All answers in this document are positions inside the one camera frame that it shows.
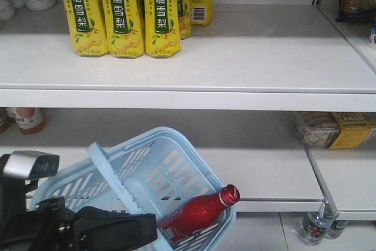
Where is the white metal shelf unit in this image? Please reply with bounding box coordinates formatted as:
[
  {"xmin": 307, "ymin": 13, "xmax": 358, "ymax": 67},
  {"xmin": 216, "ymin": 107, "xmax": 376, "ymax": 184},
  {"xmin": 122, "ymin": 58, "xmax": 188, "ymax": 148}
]
[{"xmin": 1, "ymin": 0, "xmax": 375, "ymax": 220}]

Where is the clear box of biscuits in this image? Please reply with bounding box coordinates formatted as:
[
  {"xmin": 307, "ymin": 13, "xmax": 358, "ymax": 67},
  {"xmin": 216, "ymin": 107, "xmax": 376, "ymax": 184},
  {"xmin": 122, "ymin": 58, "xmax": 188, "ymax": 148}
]
[{"xmin": 291, "ymin": 111, "xmax": 375, "ymax": 149}]

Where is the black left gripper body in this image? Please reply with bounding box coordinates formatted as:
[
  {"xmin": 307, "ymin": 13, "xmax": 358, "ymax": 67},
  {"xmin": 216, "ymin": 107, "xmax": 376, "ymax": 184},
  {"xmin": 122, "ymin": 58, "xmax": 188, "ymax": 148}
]
[{"xmin": 1, "ymin": 197, "xmax": 76, "ymax": 250}]

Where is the orange C100 juice bottle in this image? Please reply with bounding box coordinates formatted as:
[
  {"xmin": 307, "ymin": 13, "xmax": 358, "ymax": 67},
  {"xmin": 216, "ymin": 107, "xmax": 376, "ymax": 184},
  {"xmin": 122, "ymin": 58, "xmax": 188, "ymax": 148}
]
[{"xmin": 5, "ymin": 107, "xmax": 46, "ymax": 135}]

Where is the light blue plastic basket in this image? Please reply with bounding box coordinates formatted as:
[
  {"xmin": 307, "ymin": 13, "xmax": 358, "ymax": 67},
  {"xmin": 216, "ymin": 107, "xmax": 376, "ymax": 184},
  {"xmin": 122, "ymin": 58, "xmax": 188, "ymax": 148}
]
[{"xmin": 30, "ymin": 126, "xmax": 237, "ymax": 251}]

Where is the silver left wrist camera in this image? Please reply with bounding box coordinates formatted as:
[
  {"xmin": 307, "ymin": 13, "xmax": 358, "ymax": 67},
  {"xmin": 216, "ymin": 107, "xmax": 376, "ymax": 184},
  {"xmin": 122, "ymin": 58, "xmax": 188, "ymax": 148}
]
[{"xmin": 3, "ymin": 150, "xmax": 60, "ymax": 180}]

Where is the clear water bottle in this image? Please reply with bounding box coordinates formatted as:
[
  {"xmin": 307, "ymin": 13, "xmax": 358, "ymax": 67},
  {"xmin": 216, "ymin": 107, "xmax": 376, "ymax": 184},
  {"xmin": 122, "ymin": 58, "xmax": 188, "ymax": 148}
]
[
  {"xmin": 324, "ymin": 220, "xmax": 349, "ymax": 240},
  {"xmin": 298, "ymin": 203, "xmax": 335, "ymax": 246}
]

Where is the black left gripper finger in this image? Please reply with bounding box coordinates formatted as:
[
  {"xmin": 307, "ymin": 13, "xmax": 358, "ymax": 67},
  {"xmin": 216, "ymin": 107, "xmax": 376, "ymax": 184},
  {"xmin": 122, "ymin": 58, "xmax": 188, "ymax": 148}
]
[{"xmin": 73, "ymin": 206, "xmax": 157, "ymax": 250}]

